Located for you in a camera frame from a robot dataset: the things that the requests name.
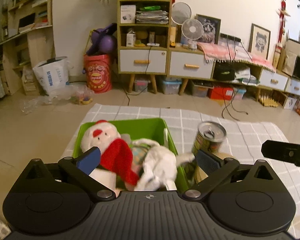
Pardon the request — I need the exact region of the green plastic bin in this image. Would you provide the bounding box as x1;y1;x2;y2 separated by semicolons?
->
72;118;192;193

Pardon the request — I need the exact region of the dark framed cat picture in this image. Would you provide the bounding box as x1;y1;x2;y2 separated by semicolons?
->
196;14;221;44

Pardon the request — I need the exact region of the white desk fan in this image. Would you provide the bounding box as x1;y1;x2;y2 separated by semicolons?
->
171;2;193;43
181;19;204;50

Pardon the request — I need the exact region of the red storage box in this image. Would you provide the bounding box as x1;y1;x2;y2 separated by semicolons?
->
207;86;234;101

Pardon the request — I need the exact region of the pink checkered cloth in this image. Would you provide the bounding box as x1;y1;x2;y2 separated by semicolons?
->
197;42;276;73

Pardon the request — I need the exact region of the long low wooden tv bench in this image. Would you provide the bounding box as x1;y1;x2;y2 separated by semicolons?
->
212;60;300;109

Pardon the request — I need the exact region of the beige plush rabbit patterned dress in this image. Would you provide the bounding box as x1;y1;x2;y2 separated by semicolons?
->
130;144;150;175

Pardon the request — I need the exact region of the tin can with label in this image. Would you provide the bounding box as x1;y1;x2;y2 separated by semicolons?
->
192;121;226;156

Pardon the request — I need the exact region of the tall wooden shelf cabinet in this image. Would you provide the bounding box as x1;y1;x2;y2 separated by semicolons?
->
117;0;172;94

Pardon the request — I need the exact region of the low wooden drawer cabinet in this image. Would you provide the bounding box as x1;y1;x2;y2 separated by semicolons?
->
167;47;215;95

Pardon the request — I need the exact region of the white plush toy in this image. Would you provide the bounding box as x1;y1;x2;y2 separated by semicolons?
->
132;139;195;191

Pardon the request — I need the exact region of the white desk fan upper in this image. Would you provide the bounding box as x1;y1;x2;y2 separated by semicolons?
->
171;2;193;43

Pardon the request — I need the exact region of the purple plush toy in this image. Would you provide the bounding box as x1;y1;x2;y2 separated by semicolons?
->
86;23;117;56

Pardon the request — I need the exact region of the framed cartoon drawing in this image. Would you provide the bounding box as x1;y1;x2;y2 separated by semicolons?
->
248;23;271;60

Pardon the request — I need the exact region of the grey checkered cloth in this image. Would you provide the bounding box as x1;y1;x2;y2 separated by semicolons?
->
59;103;300;239

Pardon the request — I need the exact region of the red snack bucket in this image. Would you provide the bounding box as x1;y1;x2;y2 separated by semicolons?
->
84;54;112;94

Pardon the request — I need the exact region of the white desk fan lower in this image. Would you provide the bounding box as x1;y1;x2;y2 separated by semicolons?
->
181;19;204;50

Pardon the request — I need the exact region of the black cable on floor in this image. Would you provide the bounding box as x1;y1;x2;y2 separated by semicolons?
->
218;89;249;122

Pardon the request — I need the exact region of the round gold tin box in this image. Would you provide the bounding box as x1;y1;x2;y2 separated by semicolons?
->
194;150;234;183

